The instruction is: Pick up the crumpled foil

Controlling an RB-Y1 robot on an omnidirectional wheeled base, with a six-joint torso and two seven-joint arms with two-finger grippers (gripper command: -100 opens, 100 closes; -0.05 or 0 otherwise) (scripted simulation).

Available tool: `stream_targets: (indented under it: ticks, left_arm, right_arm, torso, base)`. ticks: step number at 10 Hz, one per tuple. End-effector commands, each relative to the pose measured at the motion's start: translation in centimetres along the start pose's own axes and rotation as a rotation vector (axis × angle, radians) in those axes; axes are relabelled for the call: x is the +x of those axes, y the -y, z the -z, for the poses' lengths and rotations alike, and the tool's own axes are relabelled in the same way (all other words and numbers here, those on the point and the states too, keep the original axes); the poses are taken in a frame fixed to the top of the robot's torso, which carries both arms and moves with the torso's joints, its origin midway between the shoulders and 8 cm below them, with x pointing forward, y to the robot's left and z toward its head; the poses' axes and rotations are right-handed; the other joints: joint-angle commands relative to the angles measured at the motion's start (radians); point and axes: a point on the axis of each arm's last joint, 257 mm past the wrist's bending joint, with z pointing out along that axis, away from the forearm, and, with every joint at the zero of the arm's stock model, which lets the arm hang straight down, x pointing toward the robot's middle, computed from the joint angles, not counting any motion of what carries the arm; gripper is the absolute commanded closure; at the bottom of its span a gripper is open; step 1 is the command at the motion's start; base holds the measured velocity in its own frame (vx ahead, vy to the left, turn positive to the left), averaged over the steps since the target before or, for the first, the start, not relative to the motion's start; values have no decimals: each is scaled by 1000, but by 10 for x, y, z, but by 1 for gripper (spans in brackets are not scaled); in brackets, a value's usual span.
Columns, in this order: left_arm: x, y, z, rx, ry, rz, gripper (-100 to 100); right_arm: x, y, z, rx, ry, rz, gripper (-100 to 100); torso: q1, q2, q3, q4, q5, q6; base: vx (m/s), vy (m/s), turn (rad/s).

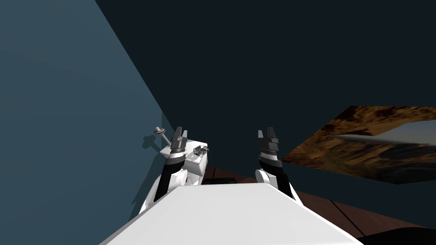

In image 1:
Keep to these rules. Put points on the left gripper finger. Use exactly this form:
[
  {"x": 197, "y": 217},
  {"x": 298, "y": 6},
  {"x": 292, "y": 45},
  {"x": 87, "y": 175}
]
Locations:
[
  {"x": 178, "y": 134},
  {"x": 184, "y": 134}
]

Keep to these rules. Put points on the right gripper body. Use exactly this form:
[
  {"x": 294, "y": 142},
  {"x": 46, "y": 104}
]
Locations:
[{"x": 269, "y": 148}]

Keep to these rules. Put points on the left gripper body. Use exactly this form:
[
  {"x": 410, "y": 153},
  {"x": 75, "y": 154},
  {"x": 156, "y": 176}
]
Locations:
[{"x": 178, "y": 145}]

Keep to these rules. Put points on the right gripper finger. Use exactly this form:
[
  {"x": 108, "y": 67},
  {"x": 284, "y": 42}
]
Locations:
[
  {"x": 271, "y": 133},
  {"x": 260, "y": 134}
]

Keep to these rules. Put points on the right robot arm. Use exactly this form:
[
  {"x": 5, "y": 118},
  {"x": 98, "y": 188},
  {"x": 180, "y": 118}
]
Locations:
[{"x": 280, "y": 175}]

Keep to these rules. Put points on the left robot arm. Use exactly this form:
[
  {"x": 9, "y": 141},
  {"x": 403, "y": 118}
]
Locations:
[{"x": 167, "y": 178}]

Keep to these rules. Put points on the grey knob on rod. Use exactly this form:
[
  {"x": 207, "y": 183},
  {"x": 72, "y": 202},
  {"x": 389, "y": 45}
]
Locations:
[{"x": 159, "y": 131}]

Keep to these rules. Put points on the grey lumpy metal fitting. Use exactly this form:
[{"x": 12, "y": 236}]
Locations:
[{"x": 200, "y": 150}]

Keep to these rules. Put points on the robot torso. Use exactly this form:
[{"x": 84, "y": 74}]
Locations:
[{"x": 235, "y": 217}]

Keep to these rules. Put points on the brown landscape wall picture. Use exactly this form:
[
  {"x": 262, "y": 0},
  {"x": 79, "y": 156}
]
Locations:
[{"x": 354, "y": 149}]

